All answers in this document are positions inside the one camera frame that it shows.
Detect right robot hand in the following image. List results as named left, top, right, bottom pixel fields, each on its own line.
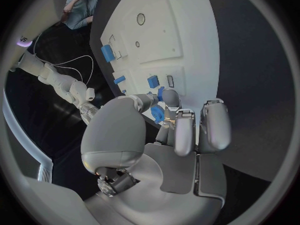
left=78, top=103, right=102, bottom=126

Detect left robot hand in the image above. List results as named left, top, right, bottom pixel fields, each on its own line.
left=80, top=88, right=233, bottom=225

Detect blue plug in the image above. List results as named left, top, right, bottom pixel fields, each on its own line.
left=146, top=86, right=166, bottom=102

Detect white task board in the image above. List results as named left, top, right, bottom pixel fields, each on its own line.
left=100, top=0, right=222, bottom=125

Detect short blue cylinder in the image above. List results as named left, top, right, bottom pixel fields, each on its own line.
left=113, top=75, right=127, bottom=85

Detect blue gear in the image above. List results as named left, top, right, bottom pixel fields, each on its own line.
left=150, top=105, right=167, bottom=125

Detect large blue cylinder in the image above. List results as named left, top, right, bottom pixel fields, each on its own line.
left=100, top=44, right=117, bottom=63

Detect blue block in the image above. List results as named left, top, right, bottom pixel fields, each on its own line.
left=146, top=75, right=161, bottom=89

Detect person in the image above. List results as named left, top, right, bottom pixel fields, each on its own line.
left=60, top=0, right=102, bottom=30

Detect white cable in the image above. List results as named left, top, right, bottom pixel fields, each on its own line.
left=51, top=65, right=84, bottom=82
left=32, top=32, right=95, bottom=86

